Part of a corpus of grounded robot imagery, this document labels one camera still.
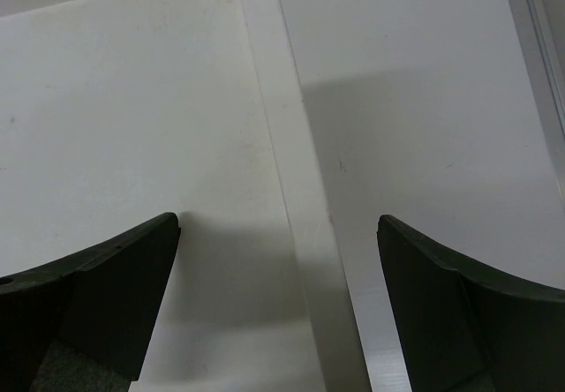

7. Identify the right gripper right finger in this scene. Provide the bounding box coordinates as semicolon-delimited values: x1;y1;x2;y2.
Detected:
377;215;564;391

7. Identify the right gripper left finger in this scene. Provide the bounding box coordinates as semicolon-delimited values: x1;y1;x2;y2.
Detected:
1;212;181;391

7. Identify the white drawer cabinet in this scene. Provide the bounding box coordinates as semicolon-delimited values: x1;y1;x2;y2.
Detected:
1;0;371;391

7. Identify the right side aluminium rail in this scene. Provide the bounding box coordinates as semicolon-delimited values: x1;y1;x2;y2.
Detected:
501;0;565;141

